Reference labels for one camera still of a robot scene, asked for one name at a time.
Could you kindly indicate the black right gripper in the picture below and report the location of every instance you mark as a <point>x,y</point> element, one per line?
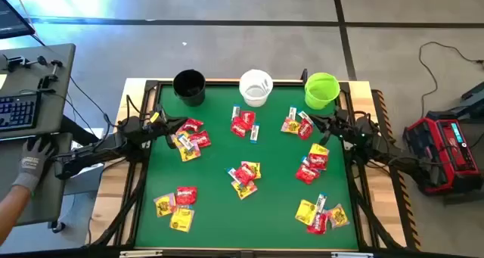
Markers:
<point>346,125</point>

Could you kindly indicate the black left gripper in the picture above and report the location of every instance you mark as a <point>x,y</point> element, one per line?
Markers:
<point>159,128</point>

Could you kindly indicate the white blue candy bar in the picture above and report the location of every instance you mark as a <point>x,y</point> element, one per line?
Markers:
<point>305,117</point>
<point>185,141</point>
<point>188,207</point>
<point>255,133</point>
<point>304,160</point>
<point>236,112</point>
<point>231,173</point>
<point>321,202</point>
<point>292,112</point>

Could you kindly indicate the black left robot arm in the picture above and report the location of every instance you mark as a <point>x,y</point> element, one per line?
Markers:
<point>125,137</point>

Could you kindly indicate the person's forearm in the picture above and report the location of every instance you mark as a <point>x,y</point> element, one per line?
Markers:
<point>13,212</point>

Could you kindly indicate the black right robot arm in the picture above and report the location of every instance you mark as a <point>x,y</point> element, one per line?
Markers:
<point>382,148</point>

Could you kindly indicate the green plastic bucket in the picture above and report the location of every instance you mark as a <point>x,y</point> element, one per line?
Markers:
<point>321,88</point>

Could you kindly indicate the black plastic bucket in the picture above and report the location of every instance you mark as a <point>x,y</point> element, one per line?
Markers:
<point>189,84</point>

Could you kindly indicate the white plastic bucket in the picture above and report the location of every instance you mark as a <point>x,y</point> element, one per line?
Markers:
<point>256,86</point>

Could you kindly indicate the dark grey computer desk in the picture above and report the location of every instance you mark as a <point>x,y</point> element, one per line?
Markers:
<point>62,114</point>

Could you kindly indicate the red black power station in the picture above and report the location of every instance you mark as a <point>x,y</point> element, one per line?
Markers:
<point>442,152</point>

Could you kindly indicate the yellow black hazard strip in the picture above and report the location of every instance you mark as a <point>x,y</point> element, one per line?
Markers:
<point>411,220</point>

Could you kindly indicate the black desk clamp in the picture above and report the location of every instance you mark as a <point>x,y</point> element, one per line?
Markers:
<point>15,62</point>
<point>51,76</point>

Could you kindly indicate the person's hand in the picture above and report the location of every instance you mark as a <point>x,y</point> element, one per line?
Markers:
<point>34,156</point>

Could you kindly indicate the grey side table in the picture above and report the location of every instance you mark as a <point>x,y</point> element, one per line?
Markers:
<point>49,205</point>

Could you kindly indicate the black equipment case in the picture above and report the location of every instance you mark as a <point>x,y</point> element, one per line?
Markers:
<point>472,97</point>

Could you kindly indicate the black keyboard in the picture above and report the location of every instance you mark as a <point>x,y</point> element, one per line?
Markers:
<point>19,110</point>

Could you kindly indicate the black computer monitor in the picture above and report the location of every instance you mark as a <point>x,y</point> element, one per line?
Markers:
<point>11,19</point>

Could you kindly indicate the black camera post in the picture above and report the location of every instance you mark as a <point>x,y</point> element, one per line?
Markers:
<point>304,75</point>

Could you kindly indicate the silver metal bracket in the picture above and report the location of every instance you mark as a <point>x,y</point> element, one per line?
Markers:
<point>351,255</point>
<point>140,253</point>

